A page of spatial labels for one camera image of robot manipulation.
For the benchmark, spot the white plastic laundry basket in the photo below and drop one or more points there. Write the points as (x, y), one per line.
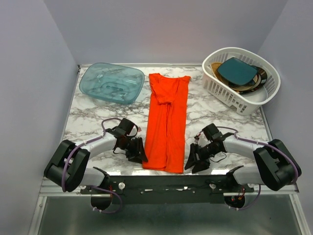
(245, 104)

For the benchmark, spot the orange t shirt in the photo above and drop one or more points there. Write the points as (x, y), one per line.
(165, 135)

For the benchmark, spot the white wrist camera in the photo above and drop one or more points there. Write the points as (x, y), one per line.
(200, 139)
(135, 131)

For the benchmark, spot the clear blue plastic tub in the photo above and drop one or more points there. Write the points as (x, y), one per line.
(112, 83)

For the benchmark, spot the dark round plate stack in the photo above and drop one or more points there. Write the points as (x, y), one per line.
(256, 83)

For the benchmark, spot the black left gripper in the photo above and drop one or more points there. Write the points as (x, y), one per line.
(139, 152)

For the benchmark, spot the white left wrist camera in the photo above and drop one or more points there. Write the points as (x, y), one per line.
(135, 131)

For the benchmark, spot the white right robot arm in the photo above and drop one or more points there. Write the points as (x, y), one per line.
(275, 165)

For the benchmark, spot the teal square plate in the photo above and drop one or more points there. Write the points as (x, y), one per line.
(236, 71)

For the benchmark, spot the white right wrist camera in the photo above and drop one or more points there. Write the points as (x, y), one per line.
(200, 139)

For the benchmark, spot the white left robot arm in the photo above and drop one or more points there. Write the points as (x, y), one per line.
(68, 166)

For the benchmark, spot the tan wooden plate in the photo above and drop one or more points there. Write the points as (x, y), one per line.
(214, 67)

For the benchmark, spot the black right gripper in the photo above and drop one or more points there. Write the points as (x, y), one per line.
(202, 164)

